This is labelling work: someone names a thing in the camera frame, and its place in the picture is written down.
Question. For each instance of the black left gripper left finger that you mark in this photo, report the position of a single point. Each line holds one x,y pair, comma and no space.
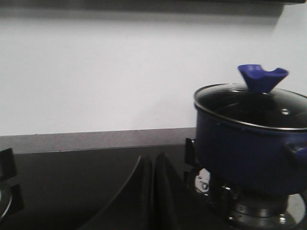
130,208

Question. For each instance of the dark blue cooking pot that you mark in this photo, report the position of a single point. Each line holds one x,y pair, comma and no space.
267,161

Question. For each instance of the black glass gas stove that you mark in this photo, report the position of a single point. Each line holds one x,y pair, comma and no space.
63,191

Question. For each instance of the glass lid with blue knob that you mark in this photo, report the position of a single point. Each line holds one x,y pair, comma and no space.
256,103

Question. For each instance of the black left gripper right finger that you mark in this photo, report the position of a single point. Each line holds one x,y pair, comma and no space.
175,207

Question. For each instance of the black right burner pot support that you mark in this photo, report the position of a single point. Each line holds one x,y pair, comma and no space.
242,209

